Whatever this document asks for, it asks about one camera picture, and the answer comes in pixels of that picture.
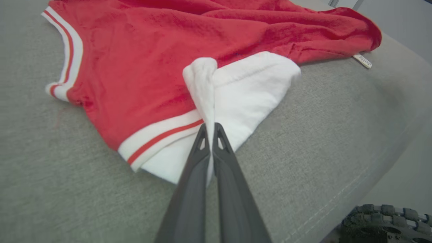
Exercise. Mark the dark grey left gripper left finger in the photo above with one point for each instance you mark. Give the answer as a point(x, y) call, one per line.
point(189, 202)

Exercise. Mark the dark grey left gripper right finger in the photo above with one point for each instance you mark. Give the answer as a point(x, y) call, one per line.
point(236, 202)

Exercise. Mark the red white-sleeved Bulls jersey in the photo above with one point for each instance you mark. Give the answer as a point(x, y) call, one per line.
point(152, 50)

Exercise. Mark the black knobby robot wheel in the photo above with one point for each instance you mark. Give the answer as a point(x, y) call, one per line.
point(378, 226)

